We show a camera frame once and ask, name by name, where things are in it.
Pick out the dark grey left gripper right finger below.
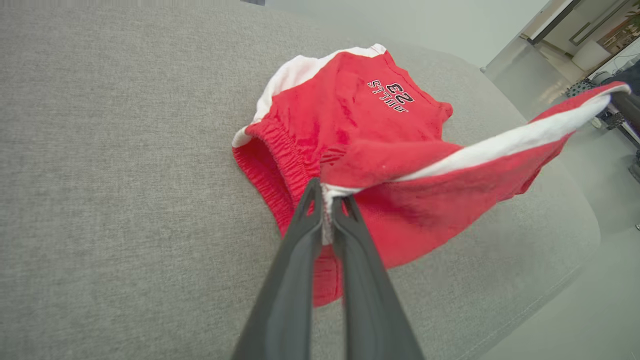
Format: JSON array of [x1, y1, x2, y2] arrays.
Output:
[[330, 195, 427, 360]]

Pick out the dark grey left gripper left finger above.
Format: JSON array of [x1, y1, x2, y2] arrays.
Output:
[[231, 178, 324, 360]]

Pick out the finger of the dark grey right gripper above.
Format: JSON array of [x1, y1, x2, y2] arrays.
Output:
[[614, 91, 640, 113], [611, 100, 640, 133]]

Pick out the red white basketball shorts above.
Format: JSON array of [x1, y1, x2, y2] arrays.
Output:
[[231, 43, 632, 308]]

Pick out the black white patterned object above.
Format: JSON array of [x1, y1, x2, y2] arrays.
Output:
[[565, 79, 597, 99]]

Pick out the black door frame bar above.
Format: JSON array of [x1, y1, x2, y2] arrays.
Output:
[[527, 0, 583, 47]]

